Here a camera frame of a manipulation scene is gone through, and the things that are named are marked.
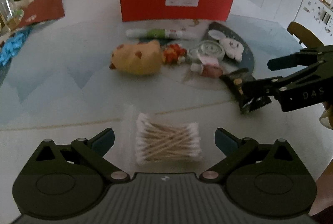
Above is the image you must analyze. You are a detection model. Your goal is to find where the black snack packet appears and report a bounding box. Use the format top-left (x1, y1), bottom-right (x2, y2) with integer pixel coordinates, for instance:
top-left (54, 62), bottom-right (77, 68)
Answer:
top-left (219, 68), bottom-right (272, 115)

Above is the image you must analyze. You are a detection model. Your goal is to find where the small pink bottle white cap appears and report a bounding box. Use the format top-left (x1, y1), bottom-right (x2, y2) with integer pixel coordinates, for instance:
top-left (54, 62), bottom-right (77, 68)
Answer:
top-left (190, 63), bottom-right (224, 78)

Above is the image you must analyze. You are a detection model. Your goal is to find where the cotton swabs pack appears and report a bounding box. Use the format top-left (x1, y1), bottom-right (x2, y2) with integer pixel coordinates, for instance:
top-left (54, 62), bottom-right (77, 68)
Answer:
top-left (135, 113), bottom-right (202, 165)

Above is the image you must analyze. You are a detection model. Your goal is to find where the yellow spotted plush toy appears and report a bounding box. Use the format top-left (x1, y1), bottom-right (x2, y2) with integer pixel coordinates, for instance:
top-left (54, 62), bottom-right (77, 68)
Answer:
top-left (109, 40), bottom-right (163, 76)

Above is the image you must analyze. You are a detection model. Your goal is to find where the right hand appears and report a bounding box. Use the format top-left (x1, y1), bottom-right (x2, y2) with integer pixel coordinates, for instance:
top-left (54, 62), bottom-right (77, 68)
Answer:
top-left (319, 102), bottom-right (333, 130)

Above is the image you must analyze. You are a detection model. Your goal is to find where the wooden chair at right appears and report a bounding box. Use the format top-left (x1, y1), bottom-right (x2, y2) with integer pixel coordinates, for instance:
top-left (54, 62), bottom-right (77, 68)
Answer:
top-left (287, 22), bottom-right (324, 48)

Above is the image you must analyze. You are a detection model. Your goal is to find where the dark round fan mat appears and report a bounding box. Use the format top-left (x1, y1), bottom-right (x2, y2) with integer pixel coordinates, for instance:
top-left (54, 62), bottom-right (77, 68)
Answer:
top-left (203, 22), bottom-right (255, 73)

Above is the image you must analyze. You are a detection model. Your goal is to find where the white bunny plush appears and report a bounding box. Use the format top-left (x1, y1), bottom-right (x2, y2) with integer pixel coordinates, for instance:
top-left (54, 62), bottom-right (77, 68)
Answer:
top-left (220, 38), bottom-right (244, 63)

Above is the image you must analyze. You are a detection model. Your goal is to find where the red orange small toy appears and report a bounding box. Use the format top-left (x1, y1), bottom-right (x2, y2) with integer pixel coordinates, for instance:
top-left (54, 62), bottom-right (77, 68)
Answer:
top-left (162, 44), bottom-right (187, 65)

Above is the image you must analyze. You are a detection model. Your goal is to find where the white green tube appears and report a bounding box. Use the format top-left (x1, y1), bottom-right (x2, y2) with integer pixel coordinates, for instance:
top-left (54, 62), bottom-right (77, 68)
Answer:
top-left (126, 28), bottom-right (197, 40)

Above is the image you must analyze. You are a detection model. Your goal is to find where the blue crumpled cloth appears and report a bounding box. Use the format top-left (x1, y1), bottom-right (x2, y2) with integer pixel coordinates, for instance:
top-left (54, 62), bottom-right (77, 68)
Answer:
top-left (1, 27), bottom-right (32, 66)

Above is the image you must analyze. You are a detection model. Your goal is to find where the dark red paper bag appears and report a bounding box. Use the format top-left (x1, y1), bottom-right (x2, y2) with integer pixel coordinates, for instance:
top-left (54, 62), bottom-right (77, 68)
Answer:
top-left (15, 0), bottom-right (65, 28)

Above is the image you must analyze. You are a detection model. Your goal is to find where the clear glass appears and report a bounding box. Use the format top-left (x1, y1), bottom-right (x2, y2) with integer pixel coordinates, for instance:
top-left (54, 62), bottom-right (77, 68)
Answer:
top-left (1, 0), bottom-right (19, 31)

